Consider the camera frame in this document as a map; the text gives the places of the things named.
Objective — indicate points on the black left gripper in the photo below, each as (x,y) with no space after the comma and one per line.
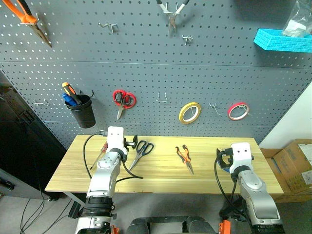
(126,146)

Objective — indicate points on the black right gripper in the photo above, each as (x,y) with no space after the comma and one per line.
(229,158)

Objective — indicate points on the small orange black pliers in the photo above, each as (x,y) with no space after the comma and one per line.
(185,156)

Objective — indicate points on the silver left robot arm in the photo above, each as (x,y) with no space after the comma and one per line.
(104,175)

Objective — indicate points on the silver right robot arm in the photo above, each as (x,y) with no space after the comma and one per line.
(256,190)

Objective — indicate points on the grey metal pegboard wall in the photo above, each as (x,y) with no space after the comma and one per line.
(146,73)

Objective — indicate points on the red tape roll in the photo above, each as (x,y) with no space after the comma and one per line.
(230,111)

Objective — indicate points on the plain cardboard box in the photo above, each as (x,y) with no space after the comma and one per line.
(268,153)

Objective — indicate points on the yellow tape roll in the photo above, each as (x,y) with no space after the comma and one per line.
(181,115)

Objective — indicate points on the black plastic cup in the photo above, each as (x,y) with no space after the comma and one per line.
(83,114)

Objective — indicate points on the black cup hook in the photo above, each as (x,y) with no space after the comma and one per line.
(92,93)

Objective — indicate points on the printed cardboard box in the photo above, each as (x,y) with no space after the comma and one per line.
(292,165)

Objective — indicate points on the orange black floor object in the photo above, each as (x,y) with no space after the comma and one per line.
(115,230)
(224,228)

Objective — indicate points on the dark rounded shape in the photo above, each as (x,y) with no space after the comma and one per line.
(200,226)
(137,226)

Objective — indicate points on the orange black screwdriver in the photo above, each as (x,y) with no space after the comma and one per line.
(70,91)

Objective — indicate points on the black crossbar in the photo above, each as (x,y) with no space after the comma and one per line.
(170,219)

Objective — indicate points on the metal table leg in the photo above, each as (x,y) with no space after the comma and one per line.
(74,198)

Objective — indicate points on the black cabinet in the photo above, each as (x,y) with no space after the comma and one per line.
(24,146)

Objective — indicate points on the silver double pegboard hook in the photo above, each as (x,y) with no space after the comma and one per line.
(111,26)

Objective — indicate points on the blue plastic basket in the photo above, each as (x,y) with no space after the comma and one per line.
(280,41)

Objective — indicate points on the clear plastic bag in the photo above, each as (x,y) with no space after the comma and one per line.
(296,26)

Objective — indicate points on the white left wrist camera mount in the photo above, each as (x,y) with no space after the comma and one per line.
(115,139)

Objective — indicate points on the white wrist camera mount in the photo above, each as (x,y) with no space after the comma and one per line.
(115,139)
(241,156)

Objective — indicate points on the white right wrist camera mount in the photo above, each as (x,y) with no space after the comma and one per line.
(241,156)

